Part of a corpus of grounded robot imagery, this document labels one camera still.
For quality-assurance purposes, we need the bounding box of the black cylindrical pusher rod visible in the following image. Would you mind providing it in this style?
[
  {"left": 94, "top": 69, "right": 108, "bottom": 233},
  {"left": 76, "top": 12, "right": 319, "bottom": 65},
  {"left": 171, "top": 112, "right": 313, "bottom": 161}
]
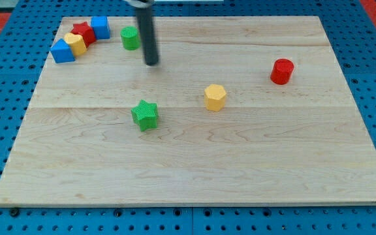
[{"left": 134, "top": 0, "right": 159, "bottom": 66}]

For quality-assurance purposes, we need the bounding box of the yellow hexagon block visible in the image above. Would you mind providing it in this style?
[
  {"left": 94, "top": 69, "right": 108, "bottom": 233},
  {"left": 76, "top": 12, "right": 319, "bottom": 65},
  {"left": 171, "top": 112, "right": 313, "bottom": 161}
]
[{"left": 204, "top": 84, "right": 227, "bottom": 112}]

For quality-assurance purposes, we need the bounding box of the blue cube block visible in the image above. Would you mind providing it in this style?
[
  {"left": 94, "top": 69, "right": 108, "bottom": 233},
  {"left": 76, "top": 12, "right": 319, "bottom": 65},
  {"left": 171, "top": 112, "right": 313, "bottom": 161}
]
[{"left": 91, "top": 16, "right": 110, "bottom": 40}]

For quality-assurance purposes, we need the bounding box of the green cylinder block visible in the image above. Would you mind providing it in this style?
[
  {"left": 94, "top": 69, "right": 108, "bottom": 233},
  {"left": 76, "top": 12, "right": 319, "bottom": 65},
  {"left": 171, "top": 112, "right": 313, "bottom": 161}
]
[{"left": 120, "top": 26, "right": 140, "bottom": 50}]

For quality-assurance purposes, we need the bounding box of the red star block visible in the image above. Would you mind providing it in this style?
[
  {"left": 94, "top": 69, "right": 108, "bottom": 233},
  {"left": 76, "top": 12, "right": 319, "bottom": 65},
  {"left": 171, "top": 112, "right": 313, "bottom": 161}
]
[{"left": 71, "top": 22, "right": 97, "bottom": 48}]

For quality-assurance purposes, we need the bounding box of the yellow heart block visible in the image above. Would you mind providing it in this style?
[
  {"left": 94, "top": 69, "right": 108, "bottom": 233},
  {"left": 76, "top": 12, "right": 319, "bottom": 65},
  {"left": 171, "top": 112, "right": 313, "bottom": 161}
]
[{"left": 63, "top": 33, "right": 87, "bottom": 57}]

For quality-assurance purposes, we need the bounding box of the blue triangular block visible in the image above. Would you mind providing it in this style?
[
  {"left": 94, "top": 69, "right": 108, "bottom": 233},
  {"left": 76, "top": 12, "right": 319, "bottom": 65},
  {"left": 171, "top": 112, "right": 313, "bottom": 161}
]
[{"left": 50, "top": 39, "right": 75, "bottom": 63}]

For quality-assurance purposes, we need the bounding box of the green star block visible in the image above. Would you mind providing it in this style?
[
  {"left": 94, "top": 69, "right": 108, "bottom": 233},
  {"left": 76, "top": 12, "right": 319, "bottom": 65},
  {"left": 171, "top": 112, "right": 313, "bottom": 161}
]
[{"left": 131, "top": 100, "right": 159, "bottom": 132}]

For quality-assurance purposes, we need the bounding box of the wooden board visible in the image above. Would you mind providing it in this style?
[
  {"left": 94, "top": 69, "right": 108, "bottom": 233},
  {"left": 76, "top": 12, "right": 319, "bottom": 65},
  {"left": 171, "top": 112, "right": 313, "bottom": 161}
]
[{"left": 0, "top": 16, "right": 376, "bottom": 208}]

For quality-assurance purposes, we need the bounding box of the red cylinder block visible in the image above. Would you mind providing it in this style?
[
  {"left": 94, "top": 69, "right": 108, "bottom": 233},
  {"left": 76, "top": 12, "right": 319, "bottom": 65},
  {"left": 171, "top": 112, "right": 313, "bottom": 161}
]
[{"left": 270, "top": 58, "right": 294, "bottom": 85}]

